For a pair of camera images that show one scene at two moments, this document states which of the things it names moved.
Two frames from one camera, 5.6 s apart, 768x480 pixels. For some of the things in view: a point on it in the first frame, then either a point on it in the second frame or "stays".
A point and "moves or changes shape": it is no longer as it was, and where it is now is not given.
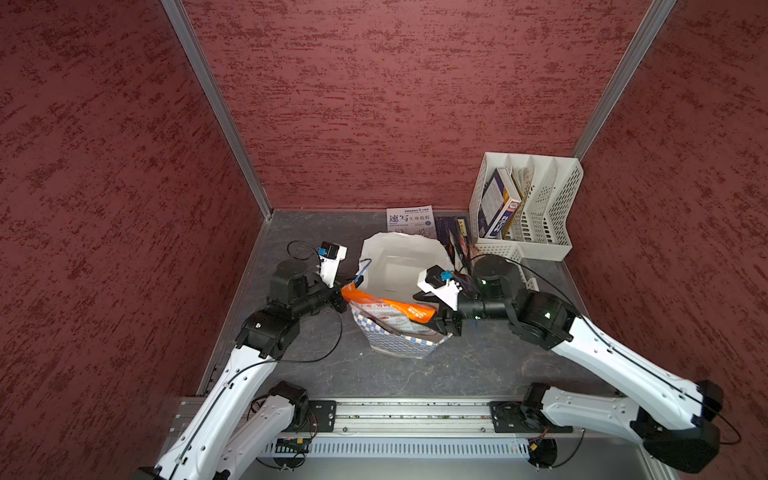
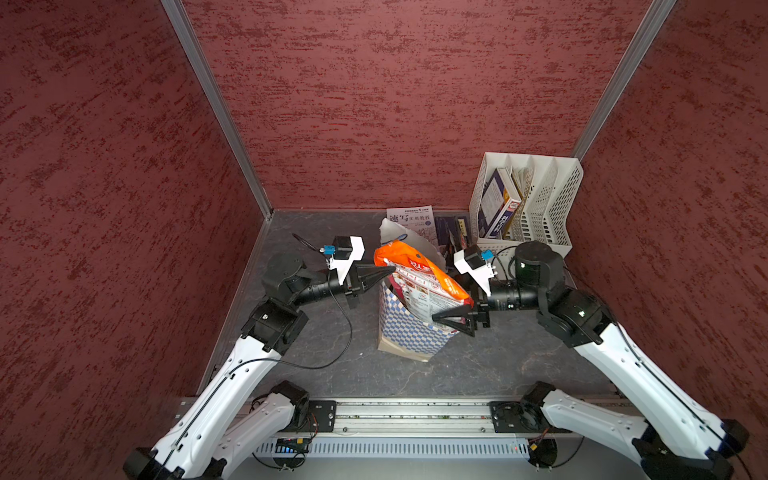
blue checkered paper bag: [389, 267] moves or changes shape
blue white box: [499, 203] stays
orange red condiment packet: [410, 311] → [421, 280]
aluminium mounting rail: [414, 418] stays
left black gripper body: [319, 294] → [350, 284]
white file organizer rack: [527, 200] stays
